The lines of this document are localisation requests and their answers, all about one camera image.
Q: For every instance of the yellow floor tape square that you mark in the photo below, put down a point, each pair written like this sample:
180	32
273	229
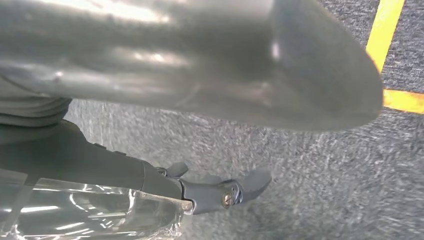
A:
384	30

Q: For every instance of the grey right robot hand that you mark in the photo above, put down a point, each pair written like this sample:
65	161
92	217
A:
215	56

